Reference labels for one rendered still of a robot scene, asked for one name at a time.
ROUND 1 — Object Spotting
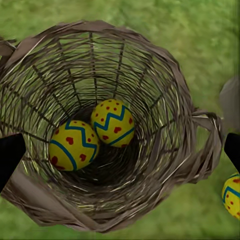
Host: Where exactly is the wicker basket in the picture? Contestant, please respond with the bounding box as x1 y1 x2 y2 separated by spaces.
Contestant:
0 19 227 234

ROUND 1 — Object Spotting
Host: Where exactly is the easter egg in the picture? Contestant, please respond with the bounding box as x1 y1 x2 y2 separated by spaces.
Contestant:
222 172 240 220
47 119 100 172
90 98 135 148

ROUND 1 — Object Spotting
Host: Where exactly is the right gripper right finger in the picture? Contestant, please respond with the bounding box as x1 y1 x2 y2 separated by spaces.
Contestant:
223 133 240 173

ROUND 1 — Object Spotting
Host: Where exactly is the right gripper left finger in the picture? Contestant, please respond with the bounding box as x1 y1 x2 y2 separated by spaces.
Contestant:
0 132 27 193

